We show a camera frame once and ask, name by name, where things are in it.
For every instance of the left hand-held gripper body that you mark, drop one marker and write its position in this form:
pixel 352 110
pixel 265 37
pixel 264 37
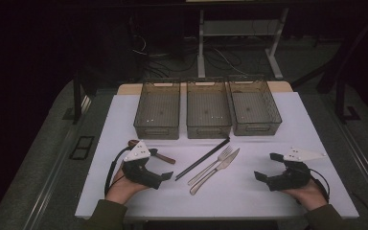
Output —
pixel 139 153

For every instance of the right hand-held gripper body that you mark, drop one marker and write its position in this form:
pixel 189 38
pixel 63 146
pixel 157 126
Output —
pixel 295 175

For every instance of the brown wooden spoon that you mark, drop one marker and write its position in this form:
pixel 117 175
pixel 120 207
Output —
pixel 166 158

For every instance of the silver metal knife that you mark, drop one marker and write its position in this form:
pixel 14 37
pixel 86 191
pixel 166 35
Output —
pixel 227 162

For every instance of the smoky clear plastic bin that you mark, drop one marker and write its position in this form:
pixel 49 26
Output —
pixel 208 110
pixel 157 108
pixel 254 107

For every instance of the person's right hand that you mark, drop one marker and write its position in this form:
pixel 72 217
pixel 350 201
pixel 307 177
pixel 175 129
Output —
pixel 310 196

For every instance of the person's left hand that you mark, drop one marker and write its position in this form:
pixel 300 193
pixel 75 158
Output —
pixel 121 188

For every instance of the black chopstick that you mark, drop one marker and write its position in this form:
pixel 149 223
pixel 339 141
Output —
pixel 203 156

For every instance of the silver metal fork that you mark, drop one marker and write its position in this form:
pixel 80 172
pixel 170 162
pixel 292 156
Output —
pixel 225 154

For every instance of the black metal stand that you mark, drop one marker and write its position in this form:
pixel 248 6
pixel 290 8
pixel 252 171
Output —
pixel 340 99

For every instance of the black floor frame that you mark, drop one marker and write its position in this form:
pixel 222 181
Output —
pixel 81 148

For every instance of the metal floor rail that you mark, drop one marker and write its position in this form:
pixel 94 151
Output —
pixel 49 188
pixel 364 169

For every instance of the white metal desk frame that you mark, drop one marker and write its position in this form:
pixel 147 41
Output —
pixel 201 48

